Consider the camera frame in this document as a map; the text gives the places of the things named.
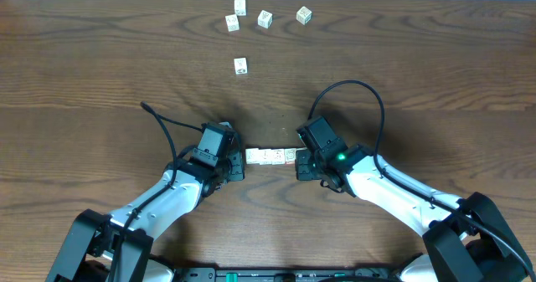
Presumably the wooden block snail letter Y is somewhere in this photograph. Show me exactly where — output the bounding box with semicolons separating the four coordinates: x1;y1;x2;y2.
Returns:
284;148;296;165

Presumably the wooden block green side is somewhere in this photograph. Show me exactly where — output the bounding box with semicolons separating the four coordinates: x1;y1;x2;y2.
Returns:
245;148;259;164

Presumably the wooden block blue side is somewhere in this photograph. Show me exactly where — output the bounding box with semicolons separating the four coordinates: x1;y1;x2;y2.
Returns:
258;149;273;165
271;149;286;165

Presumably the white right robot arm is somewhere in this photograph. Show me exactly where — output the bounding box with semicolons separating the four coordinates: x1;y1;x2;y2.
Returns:
296;138;535;281

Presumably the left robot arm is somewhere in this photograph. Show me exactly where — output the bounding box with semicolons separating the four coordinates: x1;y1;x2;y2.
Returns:
47;122;245;281

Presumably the wooden block soccer ball yellow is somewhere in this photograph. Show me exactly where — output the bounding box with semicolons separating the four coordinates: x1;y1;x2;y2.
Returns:
234;58;248;74

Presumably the wooden block red M side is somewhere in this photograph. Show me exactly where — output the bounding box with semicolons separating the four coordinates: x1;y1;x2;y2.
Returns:
225;14;240;32

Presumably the wooden block number 6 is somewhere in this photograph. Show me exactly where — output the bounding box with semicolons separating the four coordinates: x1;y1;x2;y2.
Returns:
296;6;312;25

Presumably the wooden block number 3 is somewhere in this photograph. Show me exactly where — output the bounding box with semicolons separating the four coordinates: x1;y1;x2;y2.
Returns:
257;10;273;28

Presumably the wooden block far back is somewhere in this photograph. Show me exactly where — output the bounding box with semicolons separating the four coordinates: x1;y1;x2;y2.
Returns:
234;0;247;16

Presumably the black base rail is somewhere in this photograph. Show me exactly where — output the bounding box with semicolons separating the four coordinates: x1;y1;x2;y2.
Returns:
173;267;399;282

